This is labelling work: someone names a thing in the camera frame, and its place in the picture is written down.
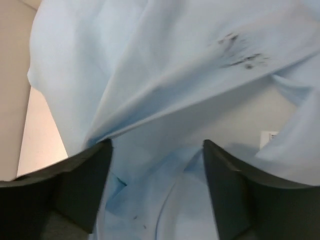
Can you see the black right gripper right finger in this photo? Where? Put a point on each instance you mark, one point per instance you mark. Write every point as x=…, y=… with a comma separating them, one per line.
x=250, y=204

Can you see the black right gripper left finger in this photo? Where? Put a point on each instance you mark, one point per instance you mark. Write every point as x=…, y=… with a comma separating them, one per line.
x=64, y=197

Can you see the light blue green pillowcase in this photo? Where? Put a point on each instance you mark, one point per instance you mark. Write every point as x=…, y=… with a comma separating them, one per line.
x=158, y=77

